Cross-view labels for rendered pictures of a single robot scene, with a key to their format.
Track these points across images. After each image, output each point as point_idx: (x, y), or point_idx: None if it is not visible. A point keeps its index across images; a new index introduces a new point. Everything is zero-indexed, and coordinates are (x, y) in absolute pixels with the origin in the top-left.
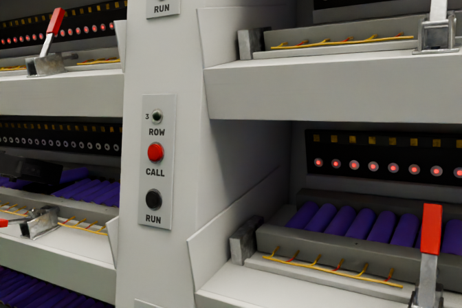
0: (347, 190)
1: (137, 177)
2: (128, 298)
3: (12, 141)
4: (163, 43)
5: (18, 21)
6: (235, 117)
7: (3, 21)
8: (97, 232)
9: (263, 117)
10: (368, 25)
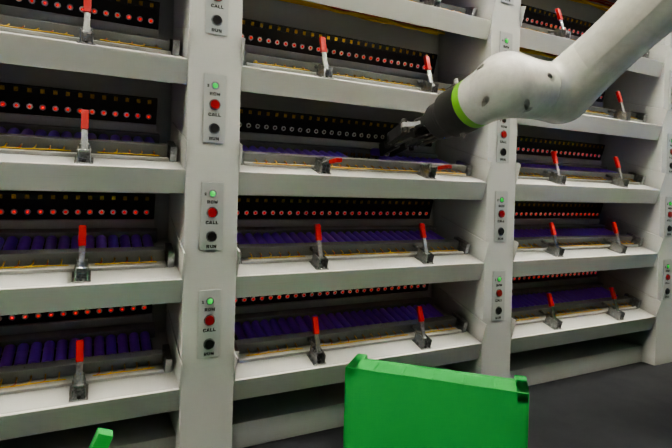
0: None
1: (495, 144)
2: (492, 192)
3: (276, 129)
4: None
5: (289, 29)
6: (521, 123)
7: (268, 23)
8: (455, 173)
9: (529, 124)
10: None
